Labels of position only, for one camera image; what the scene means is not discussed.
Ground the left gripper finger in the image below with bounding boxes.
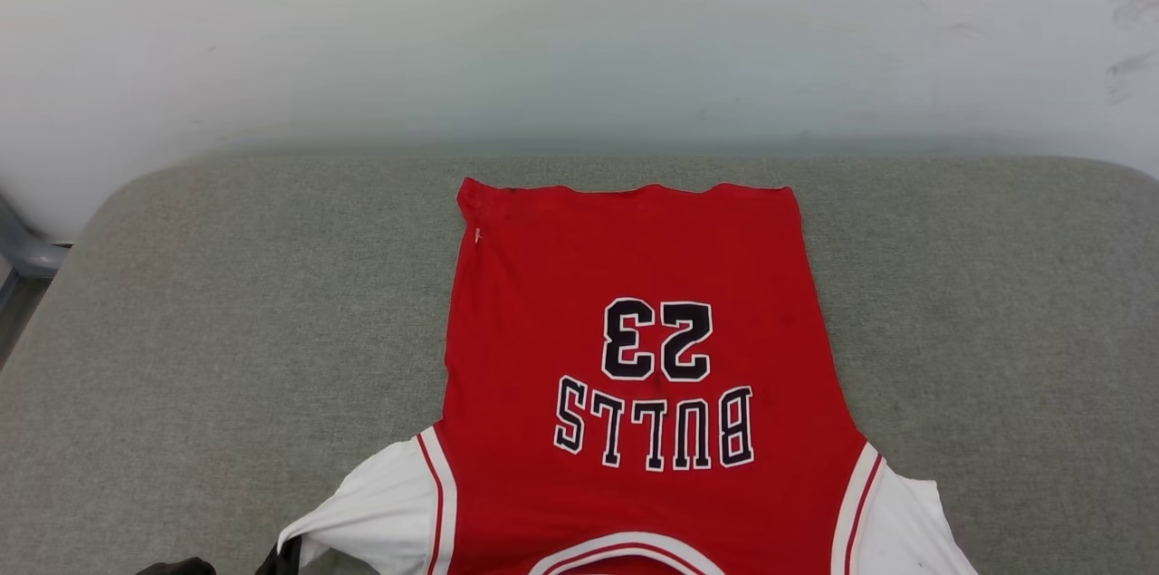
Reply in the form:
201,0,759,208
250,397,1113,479
255,537,304,575
136,557,216,575

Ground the red and white basketball jersey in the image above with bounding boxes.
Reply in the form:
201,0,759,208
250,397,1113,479
276,177,979,575

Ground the grey fabric sofa cushion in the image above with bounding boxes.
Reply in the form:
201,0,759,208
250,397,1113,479
0,154,1159,575

